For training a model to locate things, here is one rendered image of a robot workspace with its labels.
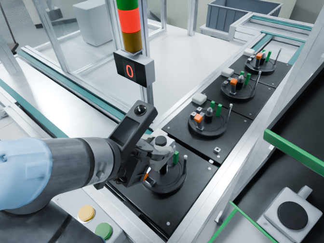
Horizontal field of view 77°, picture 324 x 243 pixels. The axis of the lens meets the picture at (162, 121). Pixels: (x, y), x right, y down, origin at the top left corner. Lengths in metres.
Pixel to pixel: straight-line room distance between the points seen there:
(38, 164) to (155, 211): 0.38
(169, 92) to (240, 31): 0.75
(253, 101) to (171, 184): 0.50
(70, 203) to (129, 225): 0.18
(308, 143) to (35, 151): 0.28
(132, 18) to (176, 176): 0.42
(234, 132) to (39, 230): 0.61
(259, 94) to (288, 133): 0.72
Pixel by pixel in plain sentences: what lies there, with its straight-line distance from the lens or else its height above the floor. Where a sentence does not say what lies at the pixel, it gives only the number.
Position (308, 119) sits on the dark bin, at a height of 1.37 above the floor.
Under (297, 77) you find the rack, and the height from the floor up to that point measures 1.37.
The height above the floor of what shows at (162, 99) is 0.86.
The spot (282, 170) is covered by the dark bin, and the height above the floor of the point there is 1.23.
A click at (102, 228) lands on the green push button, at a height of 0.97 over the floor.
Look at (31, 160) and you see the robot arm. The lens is 0.26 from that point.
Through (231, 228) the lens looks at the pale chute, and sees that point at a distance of 0.51.
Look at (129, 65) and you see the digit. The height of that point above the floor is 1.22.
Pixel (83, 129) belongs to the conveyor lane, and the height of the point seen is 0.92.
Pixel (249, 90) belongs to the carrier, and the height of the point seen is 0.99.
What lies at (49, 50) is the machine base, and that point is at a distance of 1.70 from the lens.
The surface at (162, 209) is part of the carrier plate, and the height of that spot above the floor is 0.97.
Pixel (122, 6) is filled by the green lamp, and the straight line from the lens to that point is 0.53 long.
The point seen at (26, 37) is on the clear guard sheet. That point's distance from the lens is 1.69.
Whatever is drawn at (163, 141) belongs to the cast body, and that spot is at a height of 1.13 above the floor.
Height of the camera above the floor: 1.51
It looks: 46 degrees down
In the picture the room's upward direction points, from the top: 2 degrees counter-clockwise
